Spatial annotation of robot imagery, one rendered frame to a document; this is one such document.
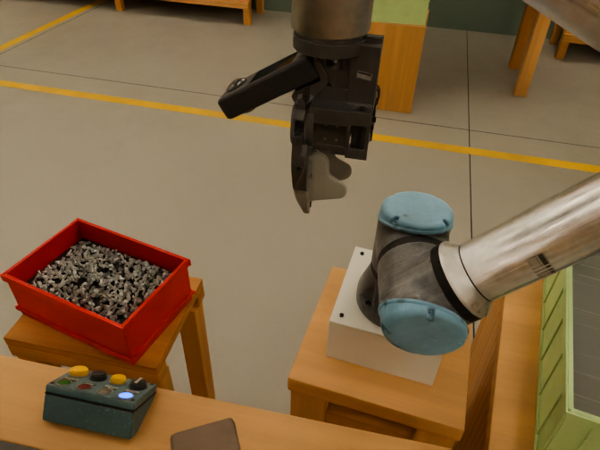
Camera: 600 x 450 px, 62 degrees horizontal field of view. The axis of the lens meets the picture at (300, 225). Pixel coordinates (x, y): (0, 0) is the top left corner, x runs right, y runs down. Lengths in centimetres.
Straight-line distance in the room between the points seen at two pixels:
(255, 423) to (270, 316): 135
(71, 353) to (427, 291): 75
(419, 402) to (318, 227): 177
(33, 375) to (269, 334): 127
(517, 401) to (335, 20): 84
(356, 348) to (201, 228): 180
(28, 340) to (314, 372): 60
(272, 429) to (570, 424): 46
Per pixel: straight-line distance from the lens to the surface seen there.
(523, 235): 67
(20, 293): 119
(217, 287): 232
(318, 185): 56
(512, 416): 108
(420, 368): 96
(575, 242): 66
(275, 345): 209
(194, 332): 129
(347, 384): 97
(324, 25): 47
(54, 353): 118
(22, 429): 95
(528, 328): 124
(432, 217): 79
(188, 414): 88
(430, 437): 101
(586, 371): 113
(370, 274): 90
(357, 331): 92
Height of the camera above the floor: 165
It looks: 39 degrees down
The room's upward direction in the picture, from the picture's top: 2 degrees clockwise
